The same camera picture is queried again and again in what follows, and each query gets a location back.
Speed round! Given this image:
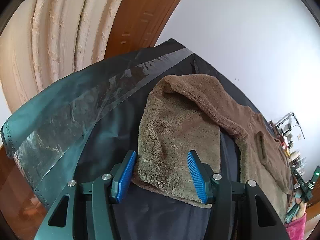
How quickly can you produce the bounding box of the metal frame on desk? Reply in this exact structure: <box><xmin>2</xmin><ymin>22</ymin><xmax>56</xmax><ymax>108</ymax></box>
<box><xmin>274</xmin><ymin>112</ymin><xmax>305</xmax><ymax>139</ymax></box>

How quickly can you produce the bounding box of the person's right hand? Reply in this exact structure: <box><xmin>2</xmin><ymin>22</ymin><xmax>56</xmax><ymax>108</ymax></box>
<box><xmin>291</xmin><ymin>198</ymin><xmax>306</xmax><ymax>221</ymax></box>

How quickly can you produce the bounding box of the brown wooden door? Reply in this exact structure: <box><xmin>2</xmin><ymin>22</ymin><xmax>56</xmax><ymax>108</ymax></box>
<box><xmin>104</xmin><ymin>0</ymin><xmax>180</xmax><ymax>59</ymax></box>

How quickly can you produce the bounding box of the wooden side desk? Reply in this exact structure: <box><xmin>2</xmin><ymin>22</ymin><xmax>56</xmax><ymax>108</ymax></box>
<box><xmin>267</xmin><ymin>119</ymin><xmax>311</xmax><ymax>205</ymax></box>

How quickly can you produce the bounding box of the beige curtain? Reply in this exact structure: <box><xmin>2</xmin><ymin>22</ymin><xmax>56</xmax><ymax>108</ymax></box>
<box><xmin>1</xmin><ymin>0</ymin><xmax>122</xmax><ymax>112</ymax></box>

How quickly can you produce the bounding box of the black table cover sheet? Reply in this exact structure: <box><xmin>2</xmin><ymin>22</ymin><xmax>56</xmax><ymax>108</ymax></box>
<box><xmin>0</xmin><ymin>37</ymin><xmax>293</xmax><ymax>240</ymax></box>

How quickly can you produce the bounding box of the brown fleece garment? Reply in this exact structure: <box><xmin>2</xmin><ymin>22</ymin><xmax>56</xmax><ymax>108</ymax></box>
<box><xmin>132</xmin><ymin>74</ymin><xmax>292</xmax><ymax>218</ymax></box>

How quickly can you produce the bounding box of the pink right sleeve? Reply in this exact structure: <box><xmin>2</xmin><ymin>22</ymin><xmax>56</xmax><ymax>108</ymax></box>
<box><xmin>285</xmin><ymin>213</ymin><xmax>306</xmax><ymax>240</ymax></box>

